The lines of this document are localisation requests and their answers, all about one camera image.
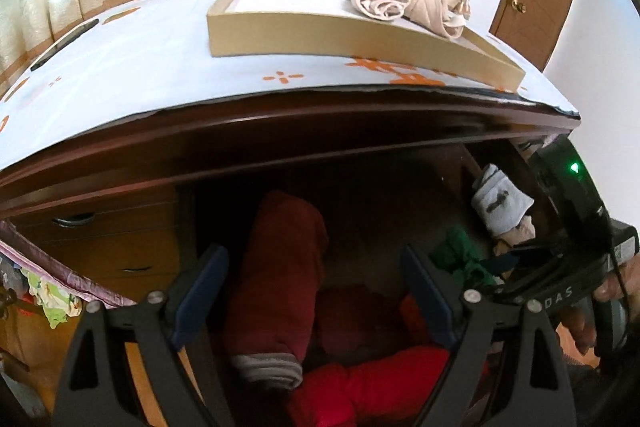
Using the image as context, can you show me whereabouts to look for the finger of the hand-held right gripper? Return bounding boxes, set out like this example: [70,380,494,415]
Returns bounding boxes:
[507,243,569,260]
[481,253,567,294]

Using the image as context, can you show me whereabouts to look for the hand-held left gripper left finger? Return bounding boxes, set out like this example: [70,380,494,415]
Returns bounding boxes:
[52,243,231,427]

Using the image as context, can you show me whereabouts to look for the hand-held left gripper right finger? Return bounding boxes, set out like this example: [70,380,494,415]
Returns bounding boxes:
[400,244,576,427]

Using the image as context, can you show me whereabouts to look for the green underwear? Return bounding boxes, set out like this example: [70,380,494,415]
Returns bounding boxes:
[431,226,498,289]

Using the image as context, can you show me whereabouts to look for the white grey sock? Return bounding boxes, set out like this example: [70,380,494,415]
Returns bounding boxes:
[471,163,536,239]

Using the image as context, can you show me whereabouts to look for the dark red sock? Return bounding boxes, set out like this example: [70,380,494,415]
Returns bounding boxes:
[315,284,406,358]

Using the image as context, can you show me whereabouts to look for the dark red underwear grey waistband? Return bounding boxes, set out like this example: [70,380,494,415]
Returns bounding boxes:
[222,189,331,393]

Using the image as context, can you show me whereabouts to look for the bright red underwear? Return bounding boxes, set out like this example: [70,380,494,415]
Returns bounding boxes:
[290,292,453,427]

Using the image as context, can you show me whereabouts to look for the shallow cardboard tray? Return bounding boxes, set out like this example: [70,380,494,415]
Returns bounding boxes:
[206,0,526,92]

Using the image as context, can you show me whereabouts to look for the person's right forearm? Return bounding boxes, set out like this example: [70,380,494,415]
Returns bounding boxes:
[565,354,640,427]

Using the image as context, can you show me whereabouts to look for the wooden side drawer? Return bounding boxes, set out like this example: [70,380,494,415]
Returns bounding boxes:
[45,242,183,288]
[7,192,181,253]

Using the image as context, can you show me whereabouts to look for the person's right hand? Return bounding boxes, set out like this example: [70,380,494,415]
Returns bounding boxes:
[564,275,628,356]

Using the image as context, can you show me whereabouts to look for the purple striped sheet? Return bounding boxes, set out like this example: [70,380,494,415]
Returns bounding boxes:
[0,222,138,310]

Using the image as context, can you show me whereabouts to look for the green printed cloth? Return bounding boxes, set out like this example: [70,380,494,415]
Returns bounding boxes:
[22,269,83,330]

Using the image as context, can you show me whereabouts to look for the dark wooden desk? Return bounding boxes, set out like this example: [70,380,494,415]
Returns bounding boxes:
[0,89,583,308]

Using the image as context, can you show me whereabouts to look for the black smartphone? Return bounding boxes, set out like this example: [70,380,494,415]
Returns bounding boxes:
[30,19,100,72]

